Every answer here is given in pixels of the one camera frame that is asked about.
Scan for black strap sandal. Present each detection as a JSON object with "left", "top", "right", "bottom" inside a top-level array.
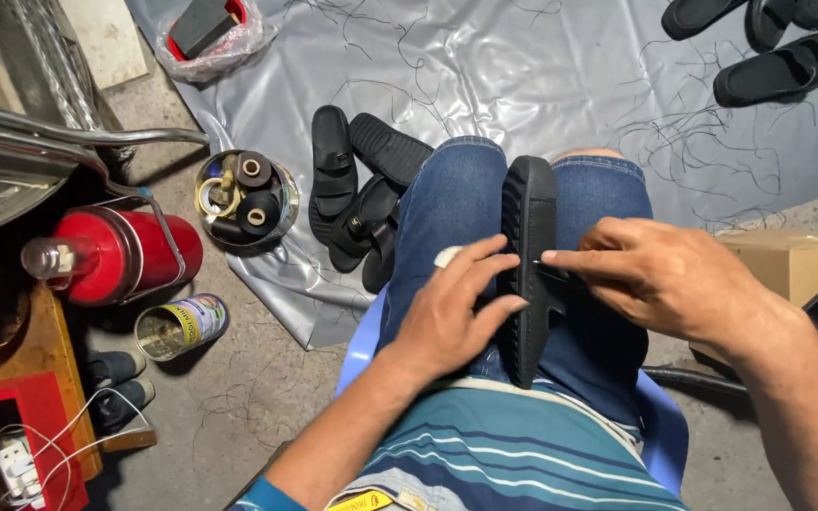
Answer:
[
  {"left": 348, "top": 112, "right": 436, "bottom": 190},
  {"left": 309, "top": 104, "right": 359, "bottom": 247},
  {"left": 362, "top": 219, "right": 400, "bottom": 295},
  {"left": 327, "top": 174, "right": 403, "bottom": 275}
]

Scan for white cable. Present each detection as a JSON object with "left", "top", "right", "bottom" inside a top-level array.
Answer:
[{"left": 0, "top": 386, "right": 152, "bottom": 511}]

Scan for red box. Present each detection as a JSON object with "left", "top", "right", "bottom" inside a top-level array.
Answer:
[{"left": 0, "top": 371, "right": 92, "bottom": 511}]

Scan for dark blue canvas shoe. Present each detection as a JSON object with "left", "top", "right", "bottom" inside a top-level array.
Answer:
[
  {"left": 88, "top": 379, "right": 157, "bottom": 435},
  {"left": 84, "top": 349, "right": 148, "bottom": 389}
]

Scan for black thread spool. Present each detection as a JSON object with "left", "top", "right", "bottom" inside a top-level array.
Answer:
[
  {"left": 236, "top": 189, "right": 283, "bottom": 230},
  {"left": 234, "top": 150, "right": 274, "bottom": 190}
]

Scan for person's right hand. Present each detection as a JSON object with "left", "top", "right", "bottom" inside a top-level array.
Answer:
[{"left": 541, "top": 216, "right": 781, "bottom": 350}]

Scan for brown cardboard box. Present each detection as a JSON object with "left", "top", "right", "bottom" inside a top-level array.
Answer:
[{"left": 688, "top": 228, "right": 818, "bottom": 382}]

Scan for black slip-on shoe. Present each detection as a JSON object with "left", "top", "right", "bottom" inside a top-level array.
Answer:
[
  {"left": 660, "top": 0, "right": 748, "bottom": 42},
  {"left": 746, "top": 0, "right": 818, "bottom": 54},
  {"left": 712, "top": 29, "right": 818, "bottom": 109}
]

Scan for blue plastic chair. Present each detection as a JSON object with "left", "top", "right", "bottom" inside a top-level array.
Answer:
[{"left": 334, "top": 284, "right": 691, "bottom": 499}]

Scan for grey plastic sheet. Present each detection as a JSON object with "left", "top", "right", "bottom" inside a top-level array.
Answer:
[{"left": 125, "top": 0, "right": 818, "bottom": 352}]

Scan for labelled tin can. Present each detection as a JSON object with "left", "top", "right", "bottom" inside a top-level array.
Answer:
[{"left": 133, "top": 292, "right": 231, "bottom": 363}]

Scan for yellow tape ring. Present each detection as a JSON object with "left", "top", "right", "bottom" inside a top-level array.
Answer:
[{"left": 197, "top": 176, "right": 241, "bottom": 219}]

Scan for clear plastic bag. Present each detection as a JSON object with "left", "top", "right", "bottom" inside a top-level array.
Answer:
[{"left": 155, "top": 0, "right": 269, "bottom": 83}]

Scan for black hose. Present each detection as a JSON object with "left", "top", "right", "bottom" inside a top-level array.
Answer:
[{"left": 640, "top": 364, "right": 752, "bottom": 400}]

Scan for steel machine body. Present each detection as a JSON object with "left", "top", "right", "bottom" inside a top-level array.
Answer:
[{"left": 0, "top": 0, "right": 136, "bottom": 244}]

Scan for black sandal with ridged sole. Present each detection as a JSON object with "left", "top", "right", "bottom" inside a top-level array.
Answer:
[{"left": 498, "top": 155, "right": 575, "bottom": 390}]

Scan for person's left hand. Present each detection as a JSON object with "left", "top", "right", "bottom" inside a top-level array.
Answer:
[{"left": 379, "top": 234, "right": 530, "bottom": 391}]

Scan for black wedge block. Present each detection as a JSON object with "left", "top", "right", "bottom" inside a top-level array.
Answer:
[{"left": 169, "top": 0, "right": 241, "bottom": 61}]

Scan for white power strip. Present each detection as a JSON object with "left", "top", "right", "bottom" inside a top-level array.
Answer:
[{"left": 0, "top": 436, "right": 48, "bottom": 511}]

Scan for red plastic container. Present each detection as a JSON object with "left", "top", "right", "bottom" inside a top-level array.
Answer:
[{"left": 166, "top": 0, "right": 248, "bottom": 63}]

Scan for brown wooden table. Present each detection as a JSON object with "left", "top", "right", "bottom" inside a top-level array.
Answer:
[{"left": 0, "top": 282, "right": 106, "bottom": 485}]

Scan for person's blue denim shorts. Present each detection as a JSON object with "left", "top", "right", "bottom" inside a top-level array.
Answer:
[{"left": 375, "top": 135, "right": 655, "bottom": 428}]

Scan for chrome tube frame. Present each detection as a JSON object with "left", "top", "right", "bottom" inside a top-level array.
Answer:
[{"left": 0, "top": 98, "right": 211, "bottom": 201}]

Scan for white flat slab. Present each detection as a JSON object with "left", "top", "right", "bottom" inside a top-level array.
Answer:
[{"left": 60, "top": 0, "right": 151, "bottom": 91}]

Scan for round metal tin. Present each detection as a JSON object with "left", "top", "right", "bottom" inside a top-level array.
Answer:
[{"left": 194, "top": 148, "right": 302, "bottom": 251}]

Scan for red thermos flask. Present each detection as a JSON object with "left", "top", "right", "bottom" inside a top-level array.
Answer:
[{"left": 21, "top": 202, "right": 205, "bottom": 308}]

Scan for person's striped shirt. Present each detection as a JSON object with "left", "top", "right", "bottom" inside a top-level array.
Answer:
[{"left": 227, "top": 376, "right": 690, "bottom": 511}]

